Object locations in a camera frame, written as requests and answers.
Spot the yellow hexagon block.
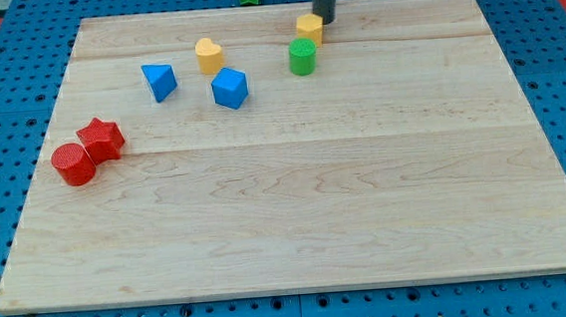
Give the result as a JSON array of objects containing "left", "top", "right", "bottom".
[{"left": 295, "top": 14, "right": 323, "bottom": 47}]

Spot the blue cube block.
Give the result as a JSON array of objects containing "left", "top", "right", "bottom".
[{"left": 211, "top": 68, "right": 248, "bottom": 109}]

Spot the green cylinder block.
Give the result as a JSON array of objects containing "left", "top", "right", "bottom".
[{"left": 288, "top": 37, "right": 317, "bottom": 77}]

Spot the yellow heart block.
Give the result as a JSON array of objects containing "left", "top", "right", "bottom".
[{"left": 194, "top": 37, "right": 224, "bottom": 75}]

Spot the blue triangular prism block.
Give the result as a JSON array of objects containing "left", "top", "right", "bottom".
[{"left": 141, "top": 64, "right": 178, "bottom": 104}]

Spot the light wooden board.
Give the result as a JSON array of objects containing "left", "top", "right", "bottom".
[{"left": 0, "top": 0, "right": 566, "bottom": 316}]

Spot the red star block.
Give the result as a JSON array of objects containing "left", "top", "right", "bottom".
[{"left": 77, "top": 118, "right": 125, "bottom": 164}]

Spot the red cylinder block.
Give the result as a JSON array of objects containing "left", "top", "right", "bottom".
[{"left": 51, "top": 143, "right": 96, "bottom": 186}]

